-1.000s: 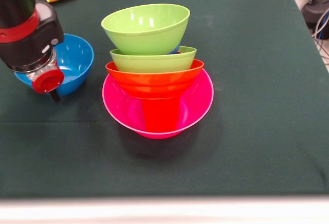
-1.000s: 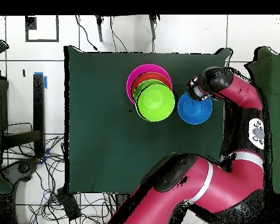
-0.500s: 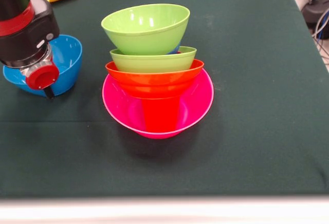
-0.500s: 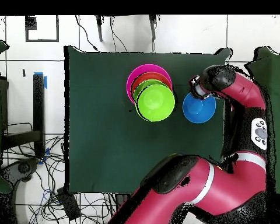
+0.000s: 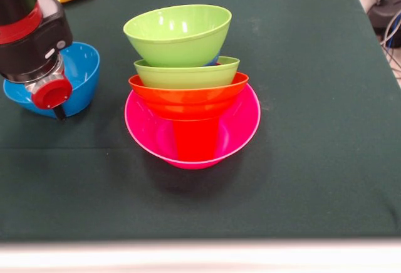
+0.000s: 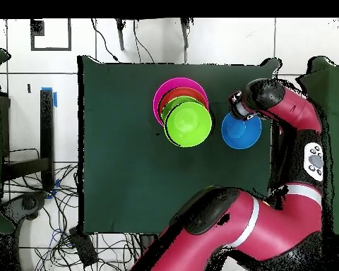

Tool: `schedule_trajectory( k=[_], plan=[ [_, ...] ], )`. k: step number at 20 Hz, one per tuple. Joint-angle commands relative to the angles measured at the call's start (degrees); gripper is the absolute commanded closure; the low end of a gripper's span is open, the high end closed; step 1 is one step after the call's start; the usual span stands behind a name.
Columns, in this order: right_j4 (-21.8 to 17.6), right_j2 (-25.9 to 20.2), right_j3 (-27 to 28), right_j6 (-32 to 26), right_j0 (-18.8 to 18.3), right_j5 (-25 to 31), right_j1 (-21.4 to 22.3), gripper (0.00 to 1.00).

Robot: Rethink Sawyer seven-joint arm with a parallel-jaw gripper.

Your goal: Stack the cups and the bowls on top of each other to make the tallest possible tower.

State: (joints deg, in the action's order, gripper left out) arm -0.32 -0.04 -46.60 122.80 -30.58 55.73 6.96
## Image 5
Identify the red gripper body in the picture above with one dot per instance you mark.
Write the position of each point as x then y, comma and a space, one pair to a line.
53, 96

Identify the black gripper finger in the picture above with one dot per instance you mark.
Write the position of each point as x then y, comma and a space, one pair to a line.
60, 114

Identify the light blue bowl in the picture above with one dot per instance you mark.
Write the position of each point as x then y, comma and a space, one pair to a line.
84, 75

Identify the orange bowl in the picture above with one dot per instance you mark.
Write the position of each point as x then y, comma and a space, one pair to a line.
191, 104

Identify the green bowl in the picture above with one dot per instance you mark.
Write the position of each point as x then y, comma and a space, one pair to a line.
188, 77
175, 41

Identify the red cup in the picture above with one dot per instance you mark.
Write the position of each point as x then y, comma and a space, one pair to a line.
195, 141

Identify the dark blue bowl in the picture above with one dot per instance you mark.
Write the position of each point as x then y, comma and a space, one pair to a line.
213, 60

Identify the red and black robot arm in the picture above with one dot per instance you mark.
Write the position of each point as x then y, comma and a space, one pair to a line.
25, 35

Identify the dark green tablecloth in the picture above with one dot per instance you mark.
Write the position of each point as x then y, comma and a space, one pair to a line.
94, 191

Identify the large pink bowl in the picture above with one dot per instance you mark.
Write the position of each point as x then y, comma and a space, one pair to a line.
241, 122

